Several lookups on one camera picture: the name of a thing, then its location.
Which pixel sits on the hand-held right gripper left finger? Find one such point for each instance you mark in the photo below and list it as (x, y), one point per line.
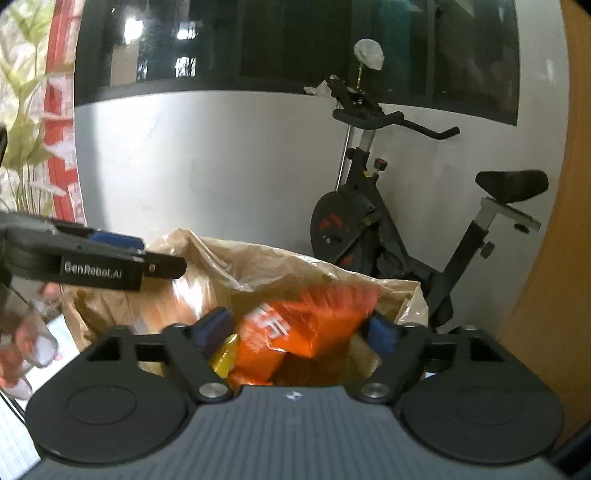
(213, 326)

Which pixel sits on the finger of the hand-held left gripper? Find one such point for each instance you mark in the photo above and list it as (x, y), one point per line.
(117, 241)
(164, 266)

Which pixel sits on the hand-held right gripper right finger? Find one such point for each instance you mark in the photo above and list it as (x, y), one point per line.
(381, 333)

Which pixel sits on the brown paper bag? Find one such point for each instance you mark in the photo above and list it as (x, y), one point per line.
(272, 272)

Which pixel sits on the orange snack packet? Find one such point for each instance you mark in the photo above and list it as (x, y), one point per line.
(295, 330)

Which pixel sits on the person's left hand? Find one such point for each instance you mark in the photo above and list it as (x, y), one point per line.
(18, 344)

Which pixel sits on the yellow snack packet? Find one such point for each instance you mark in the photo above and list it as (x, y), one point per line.
(225, 355)

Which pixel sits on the black exercise bike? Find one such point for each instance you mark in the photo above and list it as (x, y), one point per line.
(364, 226)

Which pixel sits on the red and white banner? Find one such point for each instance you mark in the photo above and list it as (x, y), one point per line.
(62, 138)

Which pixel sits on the floral curtain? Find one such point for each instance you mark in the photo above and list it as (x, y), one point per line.
(23, 106)

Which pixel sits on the white sheet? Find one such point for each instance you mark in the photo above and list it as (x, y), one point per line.
(27, 434)

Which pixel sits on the thin metal pole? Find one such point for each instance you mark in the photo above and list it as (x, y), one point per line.
(345, 154)

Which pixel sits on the wooden door panel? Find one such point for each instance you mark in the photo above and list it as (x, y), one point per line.
(558, 230)

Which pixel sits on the crumpled white paper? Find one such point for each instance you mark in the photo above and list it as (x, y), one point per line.
(321, 87)

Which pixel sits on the dark window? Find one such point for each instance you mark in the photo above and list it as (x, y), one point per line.
(277, 41)

